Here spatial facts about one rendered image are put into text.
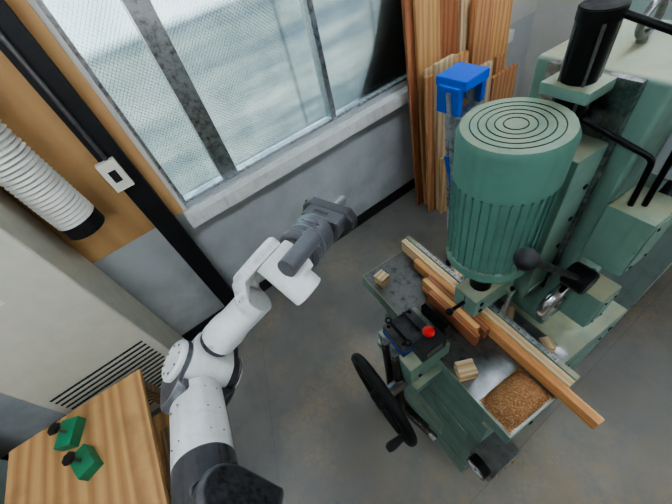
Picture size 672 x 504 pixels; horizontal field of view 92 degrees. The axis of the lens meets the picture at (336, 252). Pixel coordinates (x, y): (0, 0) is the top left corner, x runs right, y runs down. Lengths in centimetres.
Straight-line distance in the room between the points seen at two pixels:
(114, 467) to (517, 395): 144
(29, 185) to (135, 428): 100
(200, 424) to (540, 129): 67
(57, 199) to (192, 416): 113
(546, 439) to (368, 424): 80
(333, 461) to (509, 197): 155
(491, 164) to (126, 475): 158
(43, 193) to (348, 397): 159
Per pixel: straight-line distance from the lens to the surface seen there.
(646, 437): 208
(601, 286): 96
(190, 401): 64
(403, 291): 108
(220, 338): 65
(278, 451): 195
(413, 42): 216
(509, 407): 93
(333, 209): 69
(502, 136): 57
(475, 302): 87
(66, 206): 158
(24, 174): 153
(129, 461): 168
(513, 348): 98
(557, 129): 60
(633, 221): 81
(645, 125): 74
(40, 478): 193
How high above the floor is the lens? 180
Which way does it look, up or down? 48 degrees down
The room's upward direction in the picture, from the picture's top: 17 degrees counter-clockwise
